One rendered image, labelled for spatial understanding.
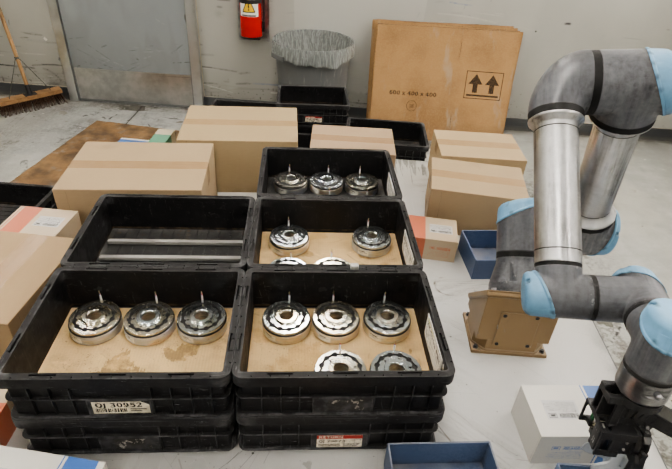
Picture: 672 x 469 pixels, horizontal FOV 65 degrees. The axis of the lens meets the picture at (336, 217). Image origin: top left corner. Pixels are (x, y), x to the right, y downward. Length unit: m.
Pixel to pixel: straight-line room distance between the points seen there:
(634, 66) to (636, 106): 0.07
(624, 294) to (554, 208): 0.17
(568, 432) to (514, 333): 0.27
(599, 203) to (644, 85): 0.31
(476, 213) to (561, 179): 0.77
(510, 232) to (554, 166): 0.38
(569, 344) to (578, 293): 0.57
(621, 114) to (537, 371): 0.63
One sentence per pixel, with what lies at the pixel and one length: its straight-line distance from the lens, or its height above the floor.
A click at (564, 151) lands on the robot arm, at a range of 0.98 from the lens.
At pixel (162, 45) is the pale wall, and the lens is 4.36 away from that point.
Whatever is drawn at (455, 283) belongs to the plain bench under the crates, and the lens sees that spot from 1.55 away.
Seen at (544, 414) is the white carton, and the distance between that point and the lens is 1.19.
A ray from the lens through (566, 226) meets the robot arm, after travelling 0.94.
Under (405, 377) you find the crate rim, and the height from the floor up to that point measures 0.93.
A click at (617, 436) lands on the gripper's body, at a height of 0.96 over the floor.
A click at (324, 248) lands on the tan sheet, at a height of 0.83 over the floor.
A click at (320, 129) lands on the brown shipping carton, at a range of 1.97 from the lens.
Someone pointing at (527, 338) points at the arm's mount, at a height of 0.76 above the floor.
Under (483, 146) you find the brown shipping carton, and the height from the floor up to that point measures 0.86.
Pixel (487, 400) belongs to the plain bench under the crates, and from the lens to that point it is 1.28.
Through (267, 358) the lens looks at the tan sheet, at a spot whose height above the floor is 0.83.
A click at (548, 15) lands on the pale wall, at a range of 4.27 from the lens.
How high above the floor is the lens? 1.67
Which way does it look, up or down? 34 degrees down
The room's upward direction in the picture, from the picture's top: 4 degrees clockwise
